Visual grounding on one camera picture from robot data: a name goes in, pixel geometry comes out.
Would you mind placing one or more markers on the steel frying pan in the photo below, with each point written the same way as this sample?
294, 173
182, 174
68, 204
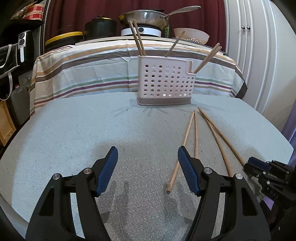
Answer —
151, 17

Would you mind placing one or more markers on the dark red curtain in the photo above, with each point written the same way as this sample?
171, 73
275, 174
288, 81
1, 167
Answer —
70, 16

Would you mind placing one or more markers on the white cabinet doors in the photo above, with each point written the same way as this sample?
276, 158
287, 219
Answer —
261, 41

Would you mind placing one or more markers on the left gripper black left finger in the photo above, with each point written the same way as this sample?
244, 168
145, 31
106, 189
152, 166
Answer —
52, 218

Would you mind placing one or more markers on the striped tablecloth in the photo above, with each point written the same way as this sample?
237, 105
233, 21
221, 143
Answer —
111, 66

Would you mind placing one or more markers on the grey table mat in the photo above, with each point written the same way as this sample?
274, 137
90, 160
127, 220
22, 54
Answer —
68, 135

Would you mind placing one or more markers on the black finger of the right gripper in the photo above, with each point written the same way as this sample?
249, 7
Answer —
256, 168

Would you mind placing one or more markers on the yellow black flat container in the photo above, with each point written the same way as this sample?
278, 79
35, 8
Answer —
62, 40

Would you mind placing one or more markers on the wooden board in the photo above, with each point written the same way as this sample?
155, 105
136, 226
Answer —
7, 128

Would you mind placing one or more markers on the white induction cooker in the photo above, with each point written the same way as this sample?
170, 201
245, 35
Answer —
143, 30

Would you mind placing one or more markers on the black air fryer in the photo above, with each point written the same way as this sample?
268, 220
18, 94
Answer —
25, 51

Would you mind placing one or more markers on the red checked round tins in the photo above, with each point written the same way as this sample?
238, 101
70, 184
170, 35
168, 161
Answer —
34, 12

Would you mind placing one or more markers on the packaged snack bags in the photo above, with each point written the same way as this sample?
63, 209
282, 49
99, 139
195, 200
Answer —
23, 9

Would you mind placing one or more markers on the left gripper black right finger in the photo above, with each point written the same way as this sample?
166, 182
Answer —
243, 218

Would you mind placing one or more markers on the olive oil bottle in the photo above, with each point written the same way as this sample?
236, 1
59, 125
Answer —
167, 32

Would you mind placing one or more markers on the pink perforated utensil holder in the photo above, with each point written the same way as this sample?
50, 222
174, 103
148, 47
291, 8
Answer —
164, 81

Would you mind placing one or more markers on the black pot yellow lid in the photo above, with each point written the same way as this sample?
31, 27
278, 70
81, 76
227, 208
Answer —
100, 27

